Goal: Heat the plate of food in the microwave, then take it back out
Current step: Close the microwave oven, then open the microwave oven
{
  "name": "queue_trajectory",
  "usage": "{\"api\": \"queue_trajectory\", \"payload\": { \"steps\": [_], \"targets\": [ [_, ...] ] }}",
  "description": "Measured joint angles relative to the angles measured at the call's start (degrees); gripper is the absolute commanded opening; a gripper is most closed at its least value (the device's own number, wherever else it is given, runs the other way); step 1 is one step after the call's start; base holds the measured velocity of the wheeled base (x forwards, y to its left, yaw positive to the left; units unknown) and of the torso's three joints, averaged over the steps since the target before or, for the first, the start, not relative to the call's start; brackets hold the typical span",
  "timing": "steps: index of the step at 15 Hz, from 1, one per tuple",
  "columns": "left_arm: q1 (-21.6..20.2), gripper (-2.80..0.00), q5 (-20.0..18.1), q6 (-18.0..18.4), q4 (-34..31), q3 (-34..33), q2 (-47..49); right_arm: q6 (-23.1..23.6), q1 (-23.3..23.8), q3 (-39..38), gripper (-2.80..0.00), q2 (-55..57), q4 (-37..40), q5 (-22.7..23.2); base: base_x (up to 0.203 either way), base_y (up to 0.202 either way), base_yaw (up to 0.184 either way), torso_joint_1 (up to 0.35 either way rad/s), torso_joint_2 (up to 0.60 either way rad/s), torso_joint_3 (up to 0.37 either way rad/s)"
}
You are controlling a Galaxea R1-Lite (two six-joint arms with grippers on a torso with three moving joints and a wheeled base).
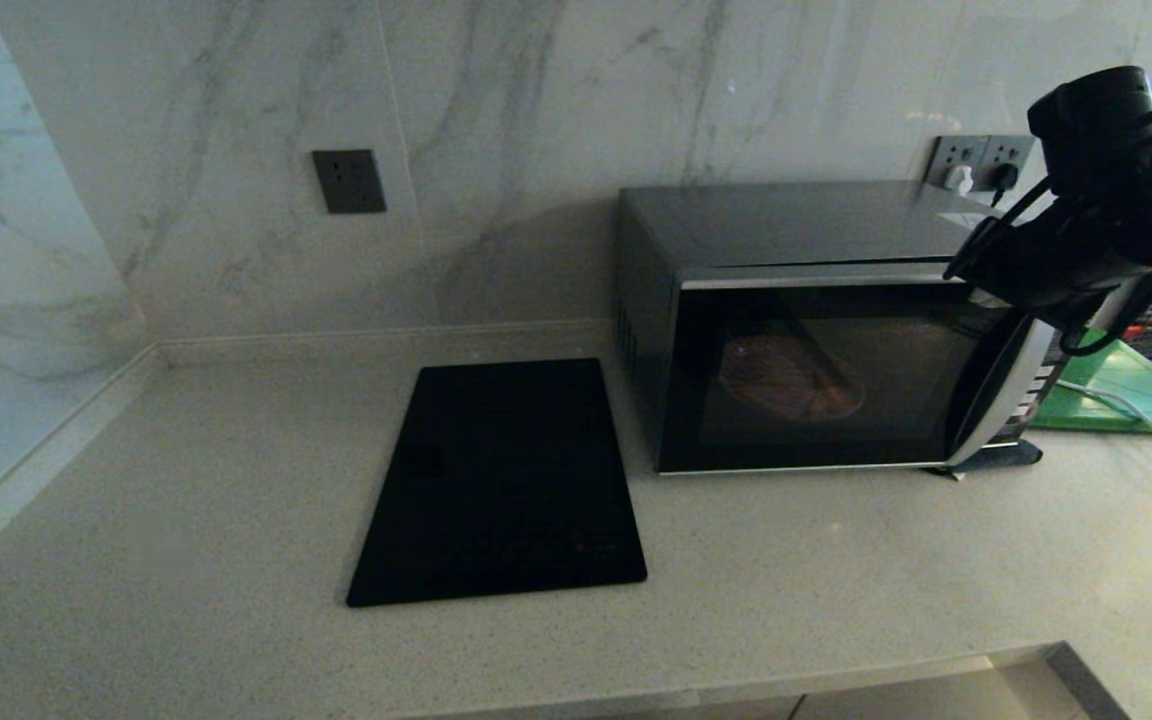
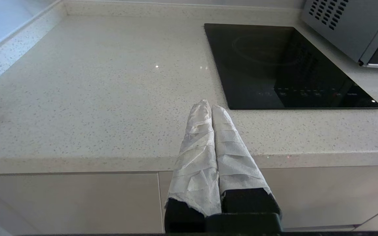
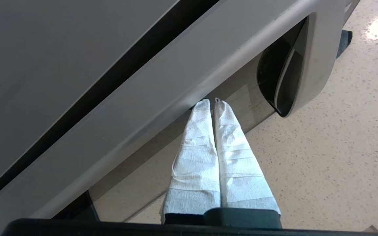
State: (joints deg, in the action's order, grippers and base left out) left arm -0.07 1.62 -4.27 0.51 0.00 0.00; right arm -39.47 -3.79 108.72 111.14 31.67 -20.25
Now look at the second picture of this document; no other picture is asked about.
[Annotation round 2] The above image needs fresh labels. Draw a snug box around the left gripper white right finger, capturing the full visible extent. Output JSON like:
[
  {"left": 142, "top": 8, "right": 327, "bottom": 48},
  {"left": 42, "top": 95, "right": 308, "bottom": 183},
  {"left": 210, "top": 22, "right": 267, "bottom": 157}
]
[{"left": 211, "top": 105, "right": 282, "bottom": 218}]

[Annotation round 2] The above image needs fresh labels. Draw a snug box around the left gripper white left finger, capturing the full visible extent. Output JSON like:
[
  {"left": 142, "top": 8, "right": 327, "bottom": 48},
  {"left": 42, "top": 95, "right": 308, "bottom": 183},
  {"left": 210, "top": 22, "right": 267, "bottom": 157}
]
[{"left": 164, "top": 99, "right": 222, "bottom": 233}]

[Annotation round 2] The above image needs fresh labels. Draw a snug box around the silver black microwave oven body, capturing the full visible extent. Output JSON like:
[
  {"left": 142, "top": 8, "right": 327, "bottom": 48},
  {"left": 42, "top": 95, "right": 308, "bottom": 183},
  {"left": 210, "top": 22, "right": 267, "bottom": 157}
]
[{"left": 301, "top": 0, "right": 378, "bottom": 69}]

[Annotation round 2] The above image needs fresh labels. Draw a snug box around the beige cabinet front panel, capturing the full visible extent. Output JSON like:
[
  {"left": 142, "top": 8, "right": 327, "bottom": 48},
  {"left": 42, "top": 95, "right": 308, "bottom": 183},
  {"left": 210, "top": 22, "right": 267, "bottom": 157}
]
[
  {"left": 0, "top": 172, "right": 164, "bottom": 235},
  {"left": 159, "top": 165, "right": 378, "bottom": 232}
]

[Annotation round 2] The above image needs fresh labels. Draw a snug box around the black induction cooktop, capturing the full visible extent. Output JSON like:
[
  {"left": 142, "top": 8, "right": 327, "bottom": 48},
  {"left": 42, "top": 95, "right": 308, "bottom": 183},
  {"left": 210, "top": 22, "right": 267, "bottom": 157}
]
[{"left": 204, "top": 23, "right": 378, "bottom": 110}]

